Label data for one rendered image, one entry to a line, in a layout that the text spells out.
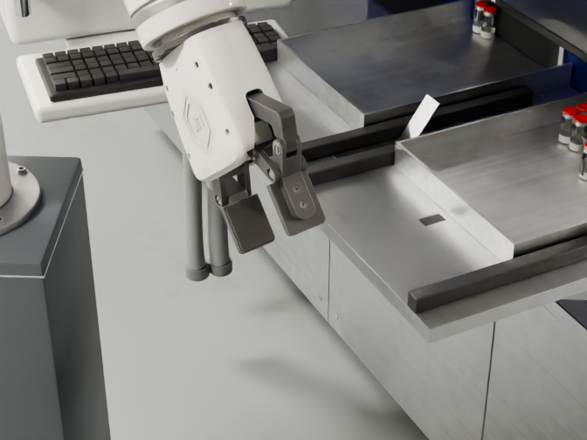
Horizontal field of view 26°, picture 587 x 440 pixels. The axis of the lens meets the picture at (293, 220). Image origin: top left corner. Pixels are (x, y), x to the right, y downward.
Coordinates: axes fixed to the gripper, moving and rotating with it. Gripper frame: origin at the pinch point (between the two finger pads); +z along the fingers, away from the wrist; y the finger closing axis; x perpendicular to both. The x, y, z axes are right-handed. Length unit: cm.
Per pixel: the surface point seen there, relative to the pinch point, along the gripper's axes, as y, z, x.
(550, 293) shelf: -31, 19, 42
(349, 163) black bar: -54, -4, 38
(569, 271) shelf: -32, 17, 46
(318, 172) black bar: -54, -4, 33
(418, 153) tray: -53, -1, 47
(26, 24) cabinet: -115, -46, 25
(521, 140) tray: -52, 2, 62
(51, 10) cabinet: -113, -46, 29
